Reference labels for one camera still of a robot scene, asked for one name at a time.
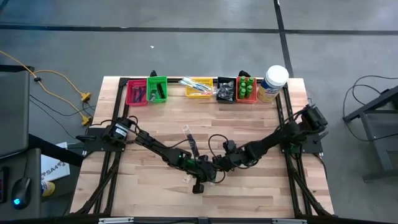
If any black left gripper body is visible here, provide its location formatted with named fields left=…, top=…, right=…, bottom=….
left=185, top=161, right=209, bottom=185

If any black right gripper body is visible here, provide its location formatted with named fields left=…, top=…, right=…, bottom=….
left=222, top=151, right=249, bottom=171

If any blue toothbrush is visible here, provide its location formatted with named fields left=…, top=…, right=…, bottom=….
left=178, top=76, right=208, bottom=93
left=186, top=77, right=214, bottom=91
left=191, top=83, right=215, bottom=93

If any black plastic basket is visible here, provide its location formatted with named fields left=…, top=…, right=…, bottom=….
left=216, top=77, right=238, bottom=105

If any orange plastic basket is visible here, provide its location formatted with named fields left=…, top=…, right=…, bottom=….
left=235, top=76, right=258, bottom=105

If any yellow plastic basket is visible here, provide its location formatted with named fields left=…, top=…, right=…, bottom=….
left=185, top=77, right=214, bottom=100

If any green plastic basket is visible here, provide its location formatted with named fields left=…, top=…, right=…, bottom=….
left=146, top=76, right=169, bottom=104

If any Lysol wipes canister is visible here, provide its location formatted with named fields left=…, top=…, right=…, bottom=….
left=257, top=64, right=290, bottom=103

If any red plastic basket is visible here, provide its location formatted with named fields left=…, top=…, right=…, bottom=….
left=125, top=79, right=148, bottom=107

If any black rig strut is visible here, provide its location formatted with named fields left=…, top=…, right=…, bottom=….
left=27, top=133, right=85, bottom=168

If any white printed box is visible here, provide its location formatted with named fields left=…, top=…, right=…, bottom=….
left=40, top=142, right=71, bottom=182

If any yellow and white canister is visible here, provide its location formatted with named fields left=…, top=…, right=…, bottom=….
left=40, top=180, right=56, bottom=197

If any dark grey side desk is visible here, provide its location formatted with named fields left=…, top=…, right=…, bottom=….
left=0, top=148, right=42, bottom=220

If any black computer mouse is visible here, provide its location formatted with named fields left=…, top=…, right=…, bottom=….
left=11, top=176, right=32, bottom=210

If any grey computer monitor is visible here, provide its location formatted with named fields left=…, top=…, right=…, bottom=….
left=0, top=64, right=35, bottom=159

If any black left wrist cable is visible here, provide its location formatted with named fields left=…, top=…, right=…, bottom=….
left=208, top=169, right=226, bottom=185

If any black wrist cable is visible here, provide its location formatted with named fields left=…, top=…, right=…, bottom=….
left=208, top=169, right=226, bottom=185
left=207, top=134, right=230, bottom=162

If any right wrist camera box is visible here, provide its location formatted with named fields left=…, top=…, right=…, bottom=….
left=223, top=139, right=238, bottom=154

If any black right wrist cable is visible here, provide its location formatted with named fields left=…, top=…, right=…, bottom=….
left=207, top=134, right=230, bottom=162

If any black front rail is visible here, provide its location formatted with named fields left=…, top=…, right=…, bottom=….
left=0, top=216, right=398, bottom=224

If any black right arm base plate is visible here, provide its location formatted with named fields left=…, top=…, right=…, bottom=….
left=278, top=128, right=330, bottom=154

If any silver bracket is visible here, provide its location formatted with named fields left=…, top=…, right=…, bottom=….
left=98, top=217, right=134, bottom=224
left=272, top=218, right=307, bottom=224

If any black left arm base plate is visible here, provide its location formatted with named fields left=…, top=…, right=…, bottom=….
left=75, top=126, right=129, bottom=153

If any black floor cable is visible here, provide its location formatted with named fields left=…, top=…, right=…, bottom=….
left=338, top=74, right=398, bottom=156

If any yellow cable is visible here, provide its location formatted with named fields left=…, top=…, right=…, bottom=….
left=0, top=49, right=93, bottom=126
left=33, top=69, right=92, bottom=103

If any black desk frame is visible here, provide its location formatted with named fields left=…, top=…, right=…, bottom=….
left=341, top=85, right=398, bottom=182

